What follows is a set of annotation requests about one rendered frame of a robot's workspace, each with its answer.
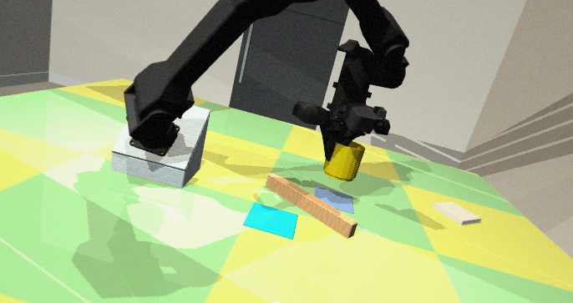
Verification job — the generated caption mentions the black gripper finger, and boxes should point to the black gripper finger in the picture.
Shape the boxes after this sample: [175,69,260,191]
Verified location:
[320,124,343,161]
[336,124,365,146]

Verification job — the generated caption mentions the beige flat rectangular slab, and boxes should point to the beige flat rectangular slab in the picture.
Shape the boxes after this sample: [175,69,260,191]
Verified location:
[433,202,482,225]

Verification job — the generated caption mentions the yellow cup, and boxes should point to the yellow cup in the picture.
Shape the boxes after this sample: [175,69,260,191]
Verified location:
[323,141,365,182]

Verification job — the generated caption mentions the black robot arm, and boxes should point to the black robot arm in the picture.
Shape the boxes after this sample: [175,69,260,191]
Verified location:
[124,0,409,156]

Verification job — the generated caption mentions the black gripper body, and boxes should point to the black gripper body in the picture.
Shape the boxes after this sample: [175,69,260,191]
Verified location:
[292,78,390,135]

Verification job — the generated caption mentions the wooden plank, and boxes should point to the wooden plank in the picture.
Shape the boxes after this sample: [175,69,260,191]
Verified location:
[266,173,358,239]

